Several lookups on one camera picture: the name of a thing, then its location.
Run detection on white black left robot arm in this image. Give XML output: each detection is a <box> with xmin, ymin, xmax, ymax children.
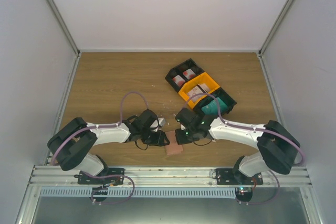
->
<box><xmin>47</xmin><ymin>109</ymin><xmax>170</xmax><ymax>184</ymax></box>

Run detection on yellow plastic bin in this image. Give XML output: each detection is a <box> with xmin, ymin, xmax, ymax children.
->
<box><xmin>178</xmin><ymin>72</ymin><xmax>220</xmax><ymax>109</ymax></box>

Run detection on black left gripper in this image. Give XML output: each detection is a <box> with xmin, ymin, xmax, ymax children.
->
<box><xmin>140</xmin><ymin>128</ymin><xmax>170</xmax><ymax>147</ymax></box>

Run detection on black divided bin left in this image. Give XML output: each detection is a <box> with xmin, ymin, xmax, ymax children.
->
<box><xmin>165</xmin><ymin>58</ymin><xmax>204</xmax><ymax>92</ymax></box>

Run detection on aluminium front rail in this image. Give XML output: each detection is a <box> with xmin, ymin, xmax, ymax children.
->
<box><xmin>28</xmin><ymin>166</ymin><xmax>312</xmax><ymax>187</ymax></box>

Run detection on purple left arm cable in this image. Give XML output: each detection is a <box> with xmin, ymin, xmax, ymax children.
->
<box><xmin>50</xmin><ymin>91</ymin><xmax>149</xmax><ymax>167</ymax></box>

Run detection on red white cards in bin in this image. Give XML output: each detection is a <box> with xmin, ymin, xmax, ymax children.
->
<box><xmin>172</xmin><ymin>69</ymin><xmax>196</xmax><ymax>88</ymax></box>

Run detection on grey slotted cable duct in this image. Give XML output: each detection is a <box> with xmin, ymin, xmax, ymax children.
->
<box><xmin>40</xmin><ymin>187</ymin><xmax>236</xmax><ymax>199</ymax></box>

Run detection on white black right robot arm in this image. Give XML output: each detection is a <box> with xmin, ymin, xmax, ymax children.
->
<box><xmin>175</xmin><ymin>108</ymin><xmax>300</xmax><ymax>185</ymax></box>

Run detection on teal cards stack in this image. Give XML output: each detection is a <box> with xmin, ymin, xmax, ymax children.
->
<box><xmin>201</xmin><ymin>98</ymin><xmax>228</xmax><ymax>115</ymax></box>

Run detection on black bin right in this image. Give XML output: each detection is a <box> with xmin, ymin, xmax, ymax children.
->
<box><xmin>193</xmin><ymin>88</ymin><xmax>237</xmax><ymax>115</ymax></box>

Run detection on pink patterned cards in bin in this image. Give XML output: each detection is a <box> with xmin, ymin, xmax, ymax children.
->
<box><xmin>186</xmin><ymin>83</ymin><xmax>210</xmax><ymax>98</ymax></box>

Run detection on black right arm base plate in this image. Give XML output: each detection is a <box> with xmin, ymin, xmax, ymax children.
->
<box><xmin>210</xmin><ymin>168</ymin><xmax>264</xmax><ymax>186</ymax></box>

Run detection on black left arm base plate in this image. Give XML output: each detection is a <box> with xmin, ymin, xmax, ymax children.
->
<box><xmin>74</xmin><ymin>167</ymin><xmax>125</xmax><ymax>186</ymax></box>

